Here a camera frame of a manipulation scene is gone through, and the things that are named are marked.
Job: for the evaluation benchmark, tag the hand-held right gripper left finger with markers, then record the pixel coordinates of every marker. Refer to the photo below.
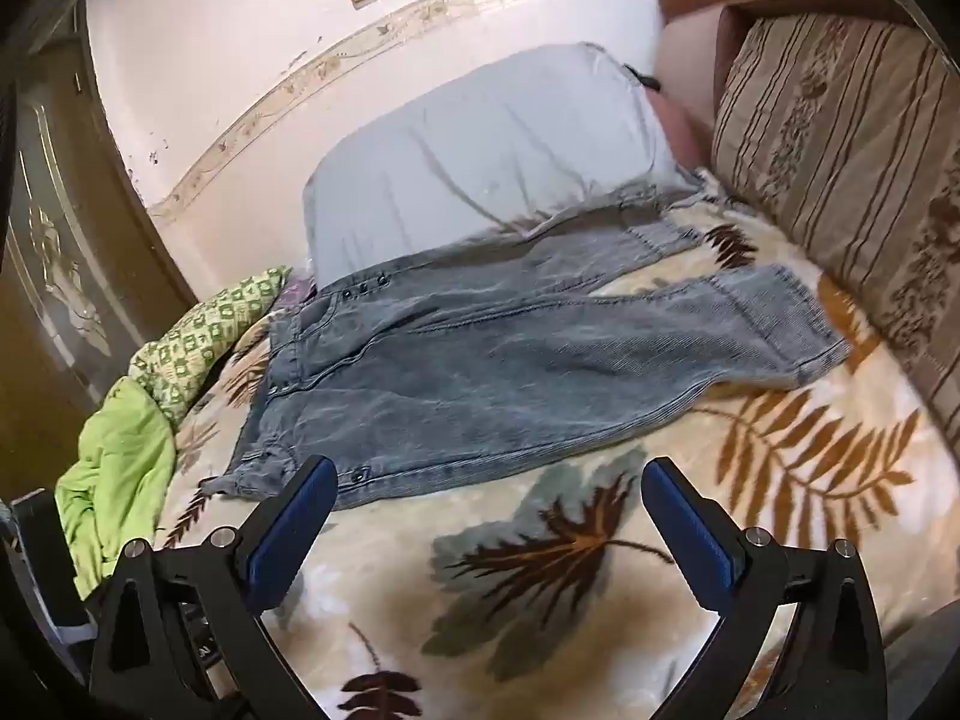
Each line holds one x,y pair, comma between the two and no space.
289,532

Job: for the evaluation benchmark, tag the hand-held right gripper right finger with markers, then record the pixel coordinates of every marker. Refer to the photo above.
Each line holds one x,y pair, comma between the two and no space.
694,532

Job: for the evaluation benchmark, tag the grey-blue denim pants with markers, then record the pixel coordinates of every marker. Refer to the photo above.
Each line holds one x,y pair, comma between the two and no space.
487,360

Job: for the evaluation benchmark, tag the plain lime green cloth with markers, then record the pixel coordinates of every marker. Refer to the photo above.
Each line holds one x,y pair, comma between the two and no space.
120,465

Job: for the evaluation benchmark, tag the leaf-print blanket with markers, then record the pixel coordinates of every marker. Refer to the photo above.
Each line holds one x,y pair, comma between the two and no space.
600,615

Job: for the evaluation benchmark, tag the purple cloth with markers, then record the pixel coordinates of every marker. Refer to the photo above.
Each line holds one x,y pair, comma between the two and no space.
300,291

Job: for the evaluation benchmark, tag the striped floral sofa cushion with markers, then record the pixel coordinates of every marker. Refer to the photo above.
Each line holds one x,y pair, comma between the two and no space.
847,150

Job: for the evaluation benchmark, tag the grey pillow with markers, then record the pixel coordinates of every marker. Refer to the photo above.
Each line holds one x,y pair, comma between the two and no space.
480,142

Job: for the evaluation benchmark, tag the pink pillow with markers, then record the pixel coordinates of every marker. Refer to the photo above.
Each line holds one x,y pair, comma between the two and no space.
686,82

